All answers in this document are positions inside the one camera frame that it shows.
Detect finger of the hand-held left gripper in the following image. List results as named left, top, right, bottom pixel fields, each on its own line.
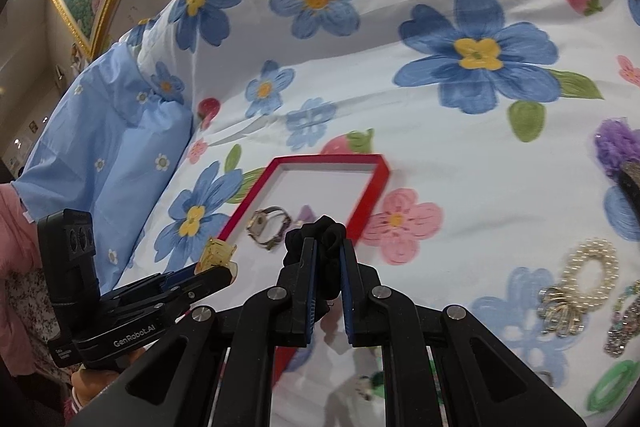
left=145, top=263, right=208, bottom=298
left=162, top=267, right=237, bottom=314

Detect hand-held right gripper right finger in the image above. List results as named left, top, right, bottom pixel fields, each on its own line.
left=341, top=238, right=587, bottom=427

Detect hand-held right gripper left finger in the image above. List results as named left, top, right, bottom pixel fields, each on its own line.
left=67, top=231, right=321, bottom=427

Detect yellow hair claw clip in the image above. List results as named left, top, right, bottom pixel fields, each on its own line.
left=196, top=236, right=239, bottom=274

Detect black scrunchie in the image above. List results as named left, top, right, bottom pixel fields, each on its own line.
left=282, top=215, right=349, bottom=304

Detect red shallow box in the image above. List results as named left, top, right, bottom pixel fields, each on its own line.
left=215, top=154, right=392, bottom=389

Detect colourful bead bracelet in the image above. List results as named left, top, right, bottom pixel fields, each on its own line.
left=356, top=369, right=389, bottom=404

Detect pearl bracelet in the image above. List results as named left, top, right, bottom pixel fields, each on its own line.
left=556, top=237, right=619, bottom=309

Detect green hair tie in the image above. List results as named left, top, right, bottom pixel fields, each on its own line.
left=586, top=358, right=634, bottom=413

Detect rhinestone green bow clip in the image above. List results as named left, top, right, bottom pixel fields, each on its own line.
left=602, top=313, right=639, bottom=359

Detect green bead bracelet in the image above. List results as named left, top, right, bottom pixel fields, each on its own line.
left=612, top=279, right=640, bottom=319

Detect person's left hand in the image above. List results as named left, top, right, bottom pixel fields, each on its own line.
left=70, top=348, right=146, bottom=409

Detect small purple flower clip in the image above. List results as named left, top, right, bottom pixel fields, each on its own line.
left=295, top=205, right=319, bottom=228

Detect person's pink printed clothing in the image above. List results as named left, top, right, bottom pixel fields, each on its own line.
left=0, top=181, right=77, bottom=410

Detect light blue floral pillow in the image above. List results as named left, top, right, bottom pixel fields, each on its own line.
left=12, top=39, right=197, bottom=299

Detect floral bedsheet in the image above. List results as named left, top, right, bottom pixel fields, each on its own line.
left=119, top=0, right=640, bottom=414

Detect purple fluffy hair clip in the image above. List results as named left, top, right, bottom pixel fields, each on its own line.
left=594, top=118, right=640, bottom=208

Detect silver ring hair clip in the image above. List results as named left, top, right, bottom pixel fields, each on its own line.
left=538, top=285, right=587, bottom=339

